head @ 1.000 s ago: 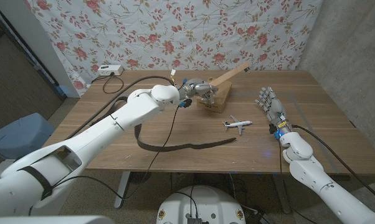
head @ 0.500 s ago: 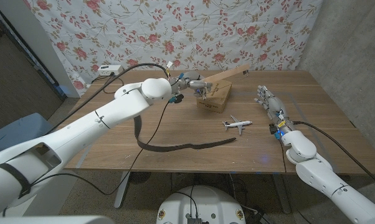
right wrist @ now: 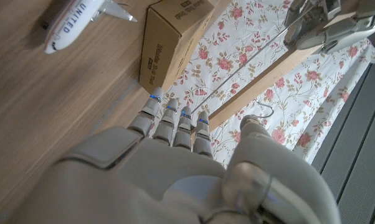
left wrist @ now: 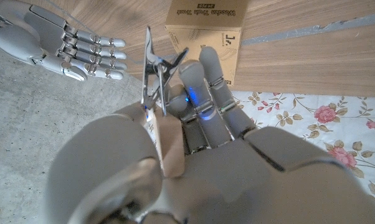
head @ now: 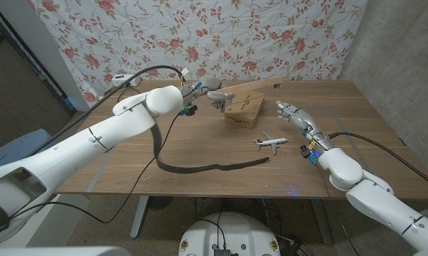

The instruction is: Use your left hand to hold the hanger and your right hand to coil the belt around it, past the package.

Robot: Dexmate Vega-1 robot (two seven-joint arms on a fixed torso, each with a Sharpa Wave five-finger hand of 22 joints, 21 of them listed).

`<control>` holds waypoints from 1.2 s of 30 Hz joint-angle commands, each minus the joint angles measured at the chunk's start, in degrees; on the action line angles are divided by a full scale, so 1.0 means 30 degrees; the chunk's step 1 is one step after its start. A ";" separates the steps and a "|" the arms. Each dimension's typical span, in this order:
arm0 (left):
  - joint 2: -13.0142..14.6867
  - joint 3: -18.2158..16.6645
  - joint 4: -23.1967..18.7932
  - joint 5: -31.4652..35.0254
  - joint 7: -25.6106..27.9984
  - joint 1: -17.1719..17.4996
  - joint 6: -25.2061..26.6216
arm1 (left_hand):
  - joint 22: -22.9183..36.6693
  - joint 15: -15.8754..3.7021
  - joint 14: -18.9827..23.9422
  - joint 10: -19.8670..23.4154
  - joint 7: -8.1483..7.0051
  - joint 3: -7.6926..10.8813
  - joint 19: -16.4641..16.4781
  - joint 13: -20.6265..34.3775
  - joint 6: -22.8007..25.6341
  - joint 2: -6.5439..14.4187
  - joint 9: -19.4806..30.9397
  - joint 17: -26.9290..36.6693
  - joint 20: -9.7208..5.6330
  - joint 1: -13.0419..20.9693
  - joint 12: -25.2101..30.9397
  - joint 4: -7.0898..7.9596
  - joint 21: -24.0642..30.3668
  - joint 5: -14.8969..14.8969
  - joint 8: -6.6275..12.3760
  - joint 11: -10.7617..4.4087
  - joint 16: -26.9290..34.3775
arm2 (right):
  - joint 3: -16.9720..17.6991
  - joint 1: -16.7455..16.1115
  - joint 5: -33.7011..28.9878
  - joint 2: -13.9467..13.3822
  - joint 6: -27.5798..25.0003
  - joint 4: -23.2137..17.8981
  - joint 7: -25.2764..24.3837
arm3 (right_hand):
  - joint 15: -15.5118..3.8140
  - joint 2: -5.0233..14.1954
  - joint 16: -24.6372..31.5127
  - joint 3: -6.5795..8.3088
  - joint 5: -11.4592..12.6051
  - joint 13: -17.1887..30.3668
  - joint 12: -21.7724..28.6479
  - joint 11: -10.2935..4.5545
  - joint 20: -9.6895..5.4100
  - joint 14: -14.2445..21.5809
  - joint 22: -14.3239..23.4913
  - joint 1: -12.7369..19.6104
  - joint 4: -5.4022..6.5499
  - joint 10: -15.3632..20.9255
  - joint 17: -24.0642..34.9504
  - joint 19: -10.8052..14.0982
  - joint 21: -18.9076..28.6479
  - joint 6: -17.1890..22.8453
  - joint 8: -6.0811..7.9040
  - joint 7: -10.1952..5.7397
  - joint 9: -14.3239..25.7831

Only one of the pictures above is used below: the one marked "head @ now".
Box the black torso cable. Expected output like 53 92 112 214
198 211 226 250

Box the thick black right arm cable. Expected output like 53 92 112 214
328 131 428 191

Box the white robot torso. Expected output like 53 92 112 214
178 211 282 256

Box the white toy airplane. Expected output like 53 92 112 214
253 132 289 155

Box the white power strip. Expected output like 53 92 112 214
111 73 141 87

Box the grey table leg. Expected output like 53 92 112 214
309 198 333 245

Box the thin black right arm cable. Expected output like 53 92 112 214
316 165 360 256

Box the white table leg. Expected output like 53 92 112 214
129 195 149 238

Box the white door frame post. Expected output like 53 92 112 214
0 0 92 112

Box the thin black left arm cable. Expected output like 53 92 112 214
7 113 181 225

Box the floral backdrop cloth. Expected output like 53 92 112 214
26 0 370 104

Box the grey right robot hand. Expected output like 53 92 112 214
275 100 335 152

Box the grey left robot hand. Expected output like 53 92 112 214
183 77 235 106

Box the wooden hanger with metal clips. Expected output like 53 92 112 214
213 75 284 113

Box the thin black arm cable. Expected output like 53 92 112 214
7 113 181 225
316 165 360 256

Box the dark brown leather belt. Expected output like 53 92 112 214
150 122 271 175

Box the brown cardboard package box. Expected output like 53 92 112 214
224 90 266 130

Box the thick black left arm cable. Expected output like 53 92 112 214
28 65 185 157

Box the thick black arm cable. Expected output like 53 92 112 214
328 131 428 191
28 65 185 157

